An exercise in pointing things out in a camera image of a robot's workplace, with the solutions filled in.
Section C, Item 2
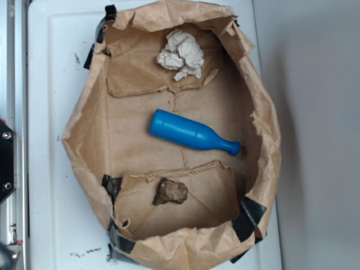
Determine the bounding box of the white paper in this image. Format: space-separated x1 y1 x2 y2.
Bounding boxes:
156 29 205 82

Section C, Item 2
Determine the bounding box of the blue plastic bottle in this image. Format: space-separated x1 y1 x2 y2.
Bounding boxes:
150 109 241 156

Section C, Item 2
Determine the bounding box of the brown rock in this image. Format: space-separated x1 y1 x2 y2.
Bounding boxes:
153 178 188 205

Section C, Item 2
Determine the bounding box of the brown paper bag tray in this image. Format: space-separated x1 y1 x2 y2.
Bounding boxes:
62 1 281 269

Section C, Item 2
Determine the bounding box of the black mounting bracket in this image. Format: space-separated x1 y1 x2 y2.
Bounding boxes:
0 118 16 205

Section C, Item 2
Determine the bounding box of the aluminium frame rail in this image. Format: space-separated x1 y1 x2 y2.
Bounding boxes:
1 1 30 269

